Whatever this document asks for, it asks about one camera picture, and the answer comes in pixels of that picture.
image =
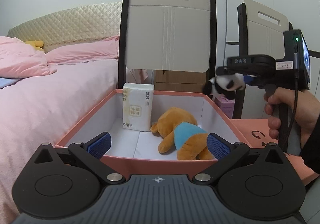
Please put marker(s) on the wooden drawer cabinet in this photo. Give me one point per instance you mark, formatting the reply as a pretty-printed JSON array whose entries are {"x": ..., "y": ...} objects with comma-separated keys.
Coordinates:
[{"x": 180, "y": 81}]

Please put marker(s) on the panda plush toy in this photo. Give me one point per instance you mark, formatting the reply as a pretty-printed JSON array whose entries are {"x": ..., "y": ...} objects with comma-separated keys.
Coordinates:
[{"x": 224, "y": 83}]

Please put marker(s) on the beige chair with white seat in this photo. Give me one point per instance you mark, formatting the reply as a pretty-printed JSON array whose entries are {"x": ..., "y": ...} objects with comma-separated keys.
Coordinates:
[{"x": 260, "y": 32}]

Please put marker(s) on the small purple box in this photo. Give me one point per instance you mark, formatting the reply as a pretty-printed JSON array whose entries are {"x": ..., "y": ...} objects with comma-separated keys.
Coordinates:
[{"x": 225, "y": 105}]

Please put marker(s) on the pink pillow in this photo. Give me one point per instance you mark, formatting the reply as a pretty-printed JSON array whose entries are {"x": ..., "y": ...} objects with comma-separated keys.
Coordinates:
[{"x": 84, "y": 52}]

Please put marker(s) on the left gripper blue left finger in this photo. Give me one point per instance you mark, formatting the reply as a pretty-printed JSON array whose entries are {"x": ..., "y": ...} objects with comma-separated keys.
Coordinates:
[{"x": 99, "y": 145}]

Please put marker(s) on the brown teddy bear blue shirt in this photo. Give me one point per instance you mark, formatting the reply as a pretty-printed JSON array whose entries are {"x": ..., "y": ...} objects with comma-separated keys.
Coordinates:
[{"x": 179, "y": 129}]

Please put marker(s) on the beige quilted headboard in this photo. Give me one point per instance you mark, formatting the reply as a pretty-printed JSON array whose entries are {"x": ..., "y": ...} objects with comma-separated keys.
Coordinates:
[{"x": 72, "y": 26}]

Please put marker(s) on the yellow plush toy on bed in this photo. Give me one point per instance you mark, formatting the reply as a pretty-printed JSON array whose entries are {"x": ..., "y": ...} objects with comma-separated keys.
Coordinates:
[{"x": 37, "y": 45}]

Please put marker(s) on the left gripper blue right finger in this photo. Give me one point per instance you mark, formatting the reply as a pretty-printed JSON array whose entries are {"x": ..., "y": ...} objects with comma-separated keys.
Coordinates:
[{"x": 218, "y": 146}]

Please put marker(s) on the pink duvet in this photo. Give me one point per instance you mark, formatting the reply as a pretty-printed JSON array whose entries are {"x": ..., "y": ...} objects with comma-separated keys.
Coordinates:
[{"x": 21, "y": 60}]

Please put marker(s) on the pink bed sheet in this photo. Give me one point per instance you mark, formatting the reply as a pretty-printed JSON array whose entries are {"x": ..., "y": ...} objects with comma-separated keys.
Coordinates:
[{"x": 41, "y": 110}]

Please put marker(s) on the beige chair near bed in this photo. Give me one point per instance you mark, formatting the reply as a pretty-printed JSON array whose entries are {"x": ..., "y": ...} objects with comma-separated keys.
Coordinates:
[{"x": 168, "y": 35}]

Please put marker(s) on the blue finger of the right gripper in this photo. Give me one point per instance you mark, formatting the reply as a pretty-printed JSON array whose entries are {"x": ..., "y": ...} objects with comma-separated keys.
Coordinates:
[{"x": 250, "y": 79}]

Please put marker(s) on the pink open storage box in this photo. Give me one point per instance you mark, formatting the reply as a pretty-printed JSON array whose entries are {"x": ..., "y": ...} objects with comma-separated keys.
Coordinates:
[{"x": 134, "y": 152}]

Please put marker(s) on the person's right hand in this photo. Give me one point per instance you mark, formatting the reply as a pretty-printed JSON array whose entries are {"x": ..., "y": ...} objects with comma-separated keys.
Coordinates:
[{"x": 307, "y": 111}]

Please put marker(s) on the white tissue pack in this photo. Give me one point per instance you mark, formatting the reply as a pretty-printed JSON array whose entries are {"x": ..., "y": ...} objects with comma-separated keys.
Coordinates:
[{"x": 137, "y": 106}]

